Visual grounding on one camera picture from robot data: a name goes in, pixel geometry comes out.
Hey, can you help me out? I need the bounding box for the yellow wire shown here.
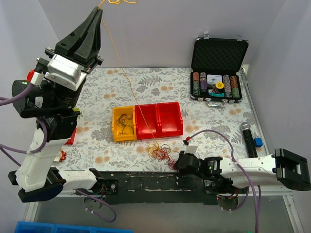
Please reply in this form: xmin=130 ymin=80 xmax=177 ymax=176
xmin=97 ymin=0 xmax=158 ymax=146

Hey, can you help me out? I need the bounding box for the red double plastic bin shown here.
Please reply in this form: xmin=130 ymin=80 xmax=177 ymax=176
xmin=135 ymin=102 xmax=183 ymax=139

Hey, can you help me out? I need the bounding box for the yellow plastic bin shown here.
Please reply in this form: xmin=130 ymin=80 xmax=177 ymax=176
xmin=112 ymin=105 xmax=137 ymax=142

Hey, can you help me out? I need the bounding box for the black wire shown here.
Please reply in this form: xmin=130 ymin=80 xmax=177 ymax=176
xmin=116 ymin=113 xmax=135 ymax=136

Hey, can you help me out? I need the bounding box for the colourful wire ball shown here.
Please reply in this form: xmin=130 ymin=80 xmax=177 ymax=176
xmin=147 ymin=142 xmax=176 ymax=170

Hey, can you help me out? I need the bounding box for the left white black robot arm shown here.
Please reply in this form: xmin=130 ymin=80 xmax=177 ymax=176
xmin=8 ymin=7 xmax=104 ymax=203

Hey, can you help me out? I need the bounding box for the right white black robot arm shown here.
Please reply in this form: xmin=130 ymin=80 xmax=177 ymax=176
xmin=174 ymin=149 xmax=311 ymax=194

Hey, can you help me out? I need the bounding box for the black microphone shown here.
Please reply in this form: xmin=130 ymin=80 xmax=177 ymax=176
xmin=240 ymin=122 xmax=258 ymax=158

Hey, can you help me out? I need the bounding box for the small blue toy block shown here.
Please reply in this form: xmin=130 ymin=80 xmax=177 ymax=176
xmin=254 ymin=137 xmax=263 ymax=148

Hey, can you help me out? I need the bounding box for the red white toy block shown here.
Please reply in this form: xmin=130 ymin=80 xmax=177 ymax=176
xmin=65 ymin=128 xmax=77 ymax=145

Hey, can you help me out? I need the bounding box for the yellow round dealer button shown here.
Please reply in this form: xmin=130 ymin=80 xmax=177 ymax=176
xmin=215 ymin=82 xmax=225 ymax=90

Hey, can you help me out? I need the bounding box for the white card deck box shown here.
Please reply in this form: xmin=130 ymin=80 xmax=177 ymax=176
xmin=207 ymin=74 xmax=222 ymax=85

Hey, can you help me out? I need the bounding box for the black poker chip case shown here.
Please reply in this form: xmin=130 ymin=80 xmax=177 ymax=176
xmin=190 ymin=37 xmax=249 ymax=107

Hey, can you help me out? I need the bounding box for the blue plastic tray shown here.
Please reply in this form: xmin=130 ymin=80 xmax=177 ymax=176
xmin=15 ymin=221 xmax=134 ymax=233

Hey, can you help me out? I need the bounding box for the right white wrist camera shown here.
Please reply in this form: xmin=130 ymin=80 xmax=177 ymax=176
xmin=184 ymin=143 xmax=198 ymax=155

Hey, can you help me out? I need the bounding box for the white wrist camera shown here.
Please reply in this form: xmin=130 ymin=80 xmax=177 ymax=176
xmin=184 ymin=143 xmax=198 ymax=155
xmin=45 ymin=59 xmax=87 ymax=91

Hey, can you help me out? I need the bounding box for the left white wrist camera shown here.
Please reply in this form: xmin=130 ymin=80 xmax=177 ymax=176
xmin=45 ymin=59 xmax=87 ymax=91

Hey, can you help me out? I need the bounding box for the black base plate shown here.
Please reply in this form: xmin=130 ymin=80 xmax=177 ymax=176
xmin=97 ymin=170 xmax=251 ymax=205

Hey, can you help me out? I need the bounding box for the aluminium frame rail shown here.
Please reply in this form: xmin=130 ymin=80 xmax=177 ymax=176
xmin=23 ymin=201 xmax=40 ymax=222

